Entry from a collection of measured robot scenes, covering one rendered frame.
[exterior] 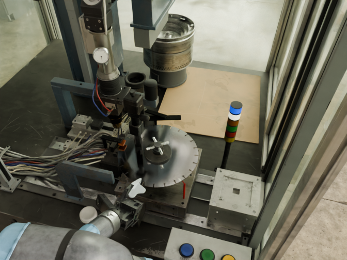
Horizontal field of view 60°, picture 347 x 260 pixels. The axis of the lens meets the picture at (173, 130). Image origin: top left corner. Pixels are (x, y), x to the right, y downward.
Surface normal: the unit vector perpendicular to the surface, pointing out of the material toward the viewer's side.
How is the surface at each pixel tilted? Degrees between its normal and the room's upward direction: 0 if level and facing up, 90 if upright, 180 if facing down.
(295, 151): 90
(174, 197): 0
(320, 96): 90
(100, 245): 41
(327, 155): 90
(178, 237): 0
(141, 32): 90
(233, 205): 0
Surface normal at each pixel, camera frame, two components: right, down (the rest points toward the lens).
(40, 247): 0.02, -0.73
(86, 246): 0.37, -0.76
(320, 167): -0.26, 0.69
